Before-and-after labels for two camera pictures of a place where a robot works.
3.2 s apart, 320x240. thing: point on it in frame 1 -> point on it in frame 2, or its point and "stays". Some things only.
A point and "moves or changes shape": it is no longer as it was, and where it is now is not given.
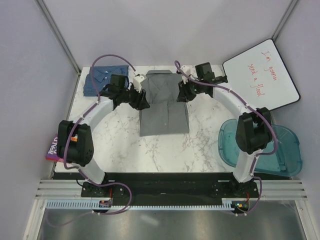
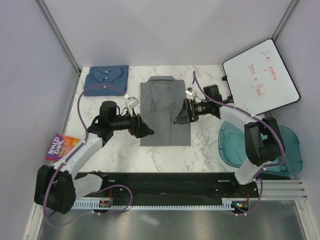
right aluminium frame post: x=278 y=28 stays
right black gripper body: x=189 y=90 -> x=190 y=105
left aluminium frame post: x=57 y=30 stays
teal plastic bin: x=286 y=161 stays
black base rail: x=163 y=189 stays
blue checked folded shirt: x=102 y=77 stays
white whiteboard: x=260 y=77 stays
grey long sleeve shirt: x=165 y=115 moves or changes shape
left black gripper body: x=132 y=97 -> x=134 y=129
